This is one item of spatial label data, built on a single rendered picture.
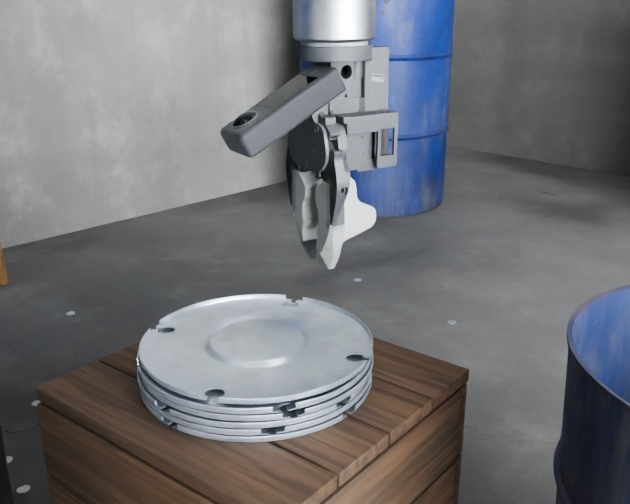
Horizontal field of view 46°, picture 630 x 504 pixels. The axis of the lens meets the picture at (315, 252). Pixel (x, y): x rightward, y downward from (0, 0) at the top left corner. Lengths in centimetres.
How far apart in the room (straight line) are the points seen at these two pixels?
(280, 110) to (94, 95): 209
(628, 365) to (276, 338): 44
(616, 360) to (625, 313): 6
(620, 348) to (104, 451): 63
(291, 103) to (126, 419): 43
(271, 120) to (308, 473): 36
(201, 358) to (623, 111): 298
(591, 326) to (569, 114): 290
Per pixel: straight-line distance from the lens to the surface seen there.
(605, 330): 96
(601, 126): 372
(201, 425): 85
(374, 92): 73
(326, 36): 68
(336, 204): 69
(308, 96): 68
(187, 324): 101
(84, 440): 95
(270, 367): 89
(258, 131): 66
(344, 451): 83
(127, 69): 280
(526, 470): 145
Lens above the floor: 82
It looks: 20 degrees down
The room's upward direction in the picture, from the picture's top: straight up
